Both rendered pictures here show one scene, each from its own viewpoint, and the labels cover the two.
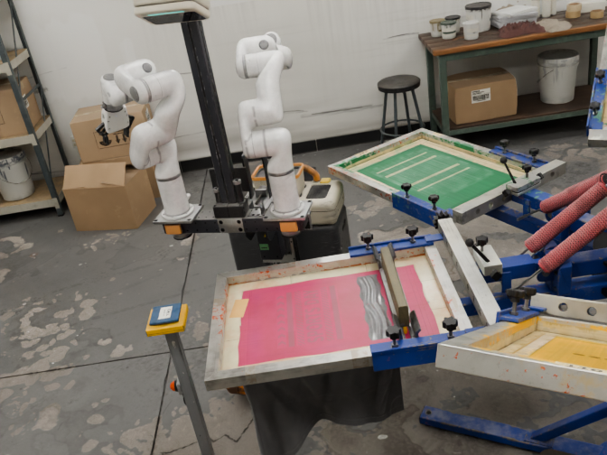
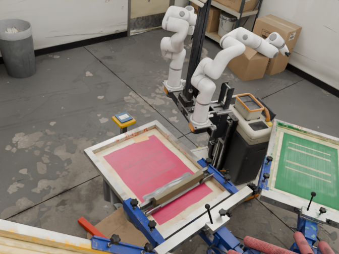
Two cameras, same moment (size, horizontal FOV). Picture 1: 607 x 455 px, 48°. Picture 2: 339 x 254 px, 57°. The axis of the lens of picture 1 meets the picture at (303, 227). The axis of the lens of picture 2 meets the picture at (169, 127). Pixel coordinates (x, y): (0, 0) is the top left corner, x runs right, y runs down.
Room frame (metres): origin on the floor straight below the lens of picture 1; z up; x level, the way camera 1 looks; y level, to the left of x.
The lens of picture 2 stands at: (0.88, -1.00, 2.45)
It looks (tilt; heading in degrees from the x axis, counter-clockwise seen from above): 40 degrees down; 44
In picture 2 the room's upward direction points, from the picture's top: 8 degrees clockwise
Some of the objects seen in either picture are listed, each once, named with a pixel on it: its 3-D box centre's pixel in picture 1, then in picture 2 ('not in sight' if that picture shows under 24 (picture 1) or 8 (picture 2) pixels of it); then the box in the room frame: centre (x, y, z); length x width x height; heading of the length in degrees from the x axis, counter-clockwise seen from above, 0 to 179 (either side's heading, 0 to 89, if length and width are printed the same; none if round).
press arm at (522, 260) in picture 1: (505, 268); (223, 235); (1.78, -0.61, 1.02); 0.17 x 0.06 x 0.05; 88
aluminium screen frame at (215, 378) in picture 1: (331, 307); (156, 171); (1.80, -0.05, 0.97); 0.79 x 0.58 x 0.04; 88
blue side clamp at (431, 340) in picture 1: (423, 348); (142, 221); (1.52, -0.28, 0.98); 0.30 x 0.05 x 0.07; 88
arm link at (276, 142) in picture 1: (274, 150); (204, 89); (2.23, 0.05, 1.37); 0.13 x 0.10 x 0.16; 86
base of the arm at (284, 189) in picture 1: (284, 188); (203, 110); (2.24, 0.04, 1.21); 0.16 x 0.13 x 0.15; 163
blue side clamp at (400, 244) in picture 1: (391, 252); (215, 177); (2.07, -0.30, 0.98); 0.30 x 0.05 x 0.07; 88
